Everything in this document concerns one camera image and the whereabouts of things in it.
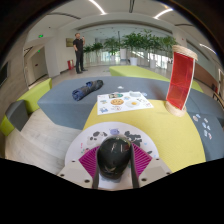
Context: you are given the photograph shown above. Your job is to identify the white rectangular printed sheet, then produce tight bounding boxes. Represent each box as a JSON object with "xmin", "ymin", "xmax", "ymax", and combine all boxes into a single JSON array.
[{"xmin": 96, "ymin": 90, "xmax": 155, "ymax": 116}]

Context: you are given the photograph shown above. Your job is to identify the rolled dark blue cloth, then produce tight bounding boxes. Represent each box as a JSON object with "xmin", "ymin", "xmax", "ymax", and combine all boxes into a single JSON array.
[{"xmin": 71, "ymin": 79, "xmax": 104, "ymax": 102}]

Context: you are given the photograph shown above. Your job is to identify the person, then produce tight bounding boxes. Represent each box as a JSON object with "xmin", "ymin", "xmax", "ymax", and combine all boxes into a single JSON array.
[{"xmin": 72, "ymin": 32, "xmax": 88, "ymax": 75}]

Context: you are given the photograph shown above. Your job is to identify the grey upholstered seat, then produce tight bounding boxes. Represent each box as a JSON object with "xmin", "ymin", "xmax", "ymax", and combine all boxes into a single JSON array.
[{"xmin": 4, "ymin": 99, "xmax": 30, "ymax": 133}]

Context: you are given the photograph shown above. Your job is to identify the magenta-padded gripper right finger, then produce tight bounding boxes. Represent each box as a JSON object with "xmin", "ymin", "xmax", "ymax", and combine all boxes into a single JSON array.
[{"xmin": 128, "ymin": 142, "xmax": 173, "ymax": 189}]

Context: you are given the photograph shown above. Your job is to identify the ceiling light strips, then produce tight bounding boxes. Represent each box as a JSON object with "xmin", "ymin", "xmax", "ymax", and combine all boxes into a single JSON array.
[{"xmin": 87, "ymin": 0, "xmax": 218, "ymax": 56}]

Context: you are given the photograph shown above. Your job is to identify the framed wall picture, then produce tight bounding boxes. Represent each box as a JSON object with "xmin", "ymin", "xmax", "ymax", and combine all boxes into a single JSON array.
[{"xmin": 65, "ymin": 37, "xmax": 75, "ymax": 48}]

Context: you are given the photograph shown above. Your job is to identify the black computer mouse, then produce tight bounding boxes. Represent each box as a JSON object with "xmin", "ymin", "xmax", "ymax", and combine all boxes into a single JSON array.
[{"xmin": 96, "ymin": 136, "xmax": 133, "ymax": 180}]

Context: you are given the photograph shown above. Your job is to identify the green bench seat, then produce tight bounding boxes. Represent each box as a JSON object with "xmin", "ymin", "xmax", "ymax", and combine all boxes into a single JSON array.
[{"xmin": 17, "ymin": 77, "xmax": 53, "ymax": 114}]

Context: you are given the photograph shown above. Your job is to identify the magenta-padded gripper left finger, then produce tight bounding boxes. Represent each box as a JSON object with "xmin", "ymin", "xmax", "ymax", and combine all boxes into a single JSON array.
[{"xmin": 57, "ymin": 144, "xmax": 101, "ymax": 190}]

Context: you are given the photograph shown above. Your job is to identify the row of potted green plants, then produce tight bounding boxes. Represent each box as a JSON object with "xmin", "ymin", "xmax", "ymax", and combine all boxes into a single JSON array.
[{"xmin": 82, "ymin": 29, "xmax": 179, "ymax": 68}]

